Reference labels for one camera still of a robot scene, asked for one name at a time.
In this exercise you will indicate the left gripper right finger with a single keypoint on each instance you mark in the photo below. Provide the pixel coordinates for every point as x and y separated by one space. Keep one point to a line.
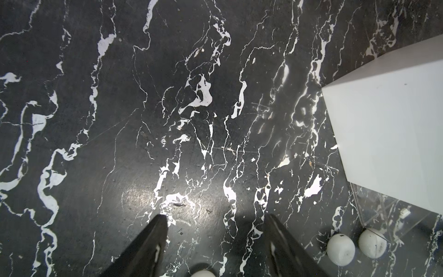
285 255

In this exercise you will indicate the white earphone case oval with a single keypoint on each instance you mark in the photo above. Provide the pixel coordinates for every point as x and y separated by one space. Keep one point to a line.
203 273

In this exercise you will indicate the white mini drawer cabinet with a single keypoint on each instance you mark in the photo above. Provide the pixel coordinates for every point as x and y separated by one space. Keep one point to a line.
387 118

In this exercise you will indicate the white earphone case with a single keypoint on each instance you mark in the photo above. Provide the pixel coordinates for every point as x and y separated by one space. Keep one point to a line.
340 250
372 244

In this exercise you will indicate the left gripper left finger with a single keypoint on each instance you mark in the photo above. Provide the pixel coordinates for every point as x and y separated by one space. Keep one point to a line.
143 257

